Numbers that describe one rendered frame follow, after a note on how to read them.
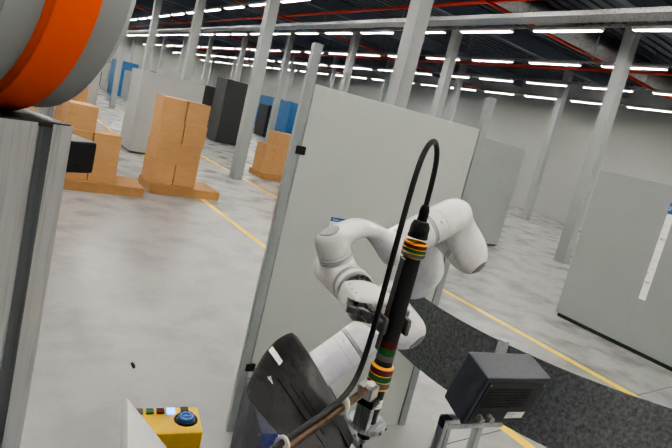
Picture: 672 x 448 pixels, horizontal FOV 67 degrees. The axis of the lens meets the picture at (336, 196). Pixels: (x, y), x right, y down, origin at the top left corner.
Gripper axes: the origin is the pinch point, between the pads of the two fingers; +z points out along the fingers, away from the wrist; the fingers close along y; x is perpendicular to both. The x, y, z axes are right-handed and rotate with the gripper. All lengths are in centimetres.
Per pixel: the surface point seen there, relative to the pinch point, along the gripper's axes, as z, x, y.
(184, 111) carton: -810, -7, -55
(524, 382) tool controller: -29, -29, -72
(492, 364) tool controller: -34, -26, -63
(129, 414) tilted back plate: 4.5, -14.5, 42.9
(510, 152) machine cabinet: -774, 61, -716
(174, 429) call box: -32, -43, 28
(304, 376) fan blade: -2.3, -12.2, 13.6
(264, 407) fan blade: 5.8, -12.9, 23.2
